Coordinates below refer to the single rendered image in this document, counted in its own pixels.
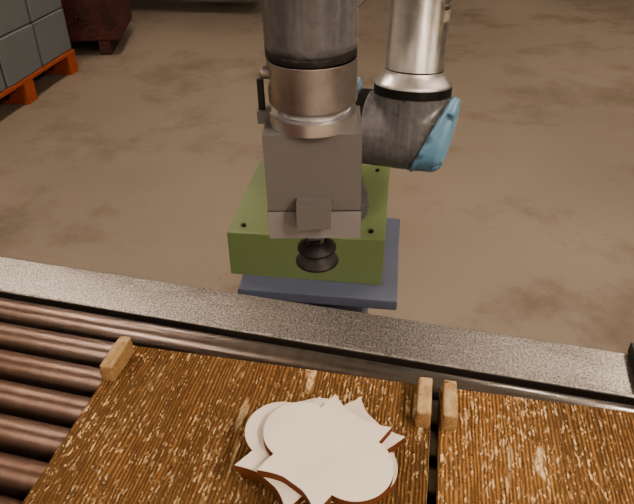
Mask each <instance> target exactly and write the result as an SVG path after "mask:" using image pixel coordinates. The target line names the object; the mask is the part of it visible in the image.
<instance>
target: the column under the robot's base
mask: <svg viewBox="0 0 634 504"><path fill-rule="evenodd" d="M399 232H400V219H398V218H386V232H385V246H384V260H383V273H382V285H373V284H360V283H347V282H335V281H322V280H309V279H296V278H283V277H270V276H257V275H244V274H243V276H242V279H241V282H240V284H239V287H238V294H245V295H251V296H258V297H264V298H270V299H277V300H283V301H290V302H296V303H303V304H309V305H316V306H322V307H328V308H335V309H341V310H348V311H354V312H361V313H367V314H368V308H374V309H386V310H396V309H397V293H398V263H399Z"/></svg>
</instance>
